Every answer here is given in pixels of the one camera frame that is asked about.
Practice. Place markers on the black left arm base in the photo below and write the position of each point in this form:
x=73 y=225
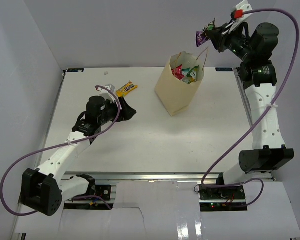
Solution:
x=97 y=195

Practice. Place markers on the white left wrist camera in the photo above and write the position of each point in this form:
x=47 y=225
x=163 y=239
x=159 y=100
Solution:
x=106 y=94

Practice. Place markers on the teal candy bag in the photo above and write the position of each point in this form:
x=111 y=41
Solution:
x=184 y=73

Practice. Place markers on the white paper sheet front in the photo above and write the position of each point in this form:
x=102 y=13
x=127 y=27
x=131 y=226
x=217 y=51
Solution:
x=169 y=211

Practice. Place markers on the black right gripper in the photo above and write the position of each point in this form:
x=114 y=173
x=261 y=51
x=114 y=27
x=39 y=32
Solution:
x=216 y=36

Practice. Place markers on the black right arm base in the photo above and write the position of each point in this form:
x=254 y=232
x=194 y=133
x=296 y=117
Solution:
x=231 y=199

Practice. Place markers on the green Skittles packet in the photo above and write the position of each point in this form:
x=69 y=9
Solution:
x=191 y=76

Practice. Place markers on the beige paper bag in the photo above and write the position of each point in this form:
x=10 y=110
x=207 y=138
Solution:
x=175 y=94

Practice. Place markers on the pink candy packet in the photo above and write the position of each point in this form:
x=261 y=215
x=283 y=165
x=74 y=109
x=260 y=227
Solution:
x=177 y=72

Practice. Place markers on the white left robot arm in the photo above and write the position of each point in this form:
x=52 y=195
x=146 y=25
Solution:
x=43 y=189

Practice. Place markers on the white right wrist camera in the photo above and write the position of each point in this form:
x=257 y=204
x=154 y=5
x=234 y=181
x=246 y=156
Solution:
x=238 y=16

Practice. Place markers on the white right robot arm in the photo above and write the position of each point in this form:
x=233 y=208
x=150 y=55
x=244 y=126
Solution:
x=259 y=79

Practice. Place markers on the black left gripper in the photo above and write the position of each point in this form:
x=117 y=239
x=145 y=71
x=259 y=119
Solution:
x=127 y=112

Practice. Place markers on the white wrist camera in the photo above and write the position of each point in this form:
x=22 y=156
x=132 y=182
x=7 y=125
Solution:
x=106 y=94
x=238 y=16

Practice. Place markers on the brown M&M's packet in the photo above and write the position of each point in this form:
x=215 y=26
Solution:
x=201 y=36

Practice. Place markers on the yellow M&M's packet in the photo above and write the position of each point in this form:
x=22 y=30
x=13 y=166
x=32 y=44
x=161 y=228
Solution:
x=126 y=89

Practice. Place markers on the aluminium table frame rail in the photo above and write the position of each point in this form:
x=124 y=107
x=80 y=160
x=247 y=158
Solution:
x=154 y=176

